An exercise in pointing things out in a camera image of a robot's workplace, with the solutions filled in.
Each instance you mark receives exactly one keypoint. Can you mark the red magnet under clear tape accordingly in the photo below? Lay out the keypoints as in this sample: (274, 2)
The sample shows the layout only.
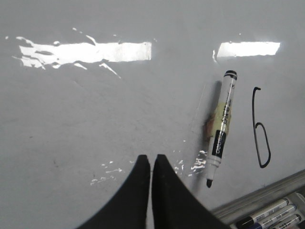
(219, 120)

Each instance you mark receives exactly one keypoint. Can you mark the black capped tray marker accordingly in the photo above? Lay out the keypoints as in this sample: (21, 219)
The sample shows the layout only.
(262, 213)

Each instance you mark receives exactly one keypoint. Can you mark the blue capped tray marker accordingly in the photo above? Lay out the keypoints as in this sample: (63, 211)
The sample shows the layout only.
(275, 217)

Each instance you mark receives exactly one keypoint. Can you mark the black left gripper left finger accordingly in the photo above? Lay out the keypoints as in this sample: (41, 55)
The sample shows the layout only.
(127, 209)

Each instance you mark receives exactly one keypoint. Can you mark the grey aluminium marker tray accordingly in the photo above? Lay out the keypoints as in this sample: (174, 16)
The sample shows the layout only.
(291, 187)

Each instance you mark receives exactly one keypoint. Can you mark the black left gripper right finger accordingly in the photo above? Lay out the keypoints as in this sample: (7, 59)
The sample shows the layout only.
(174, 206)

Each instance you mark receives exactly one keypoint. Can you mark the black white whiteboard marker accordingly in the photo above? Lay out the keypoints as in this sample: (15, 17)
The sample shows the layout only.
(216, 144)

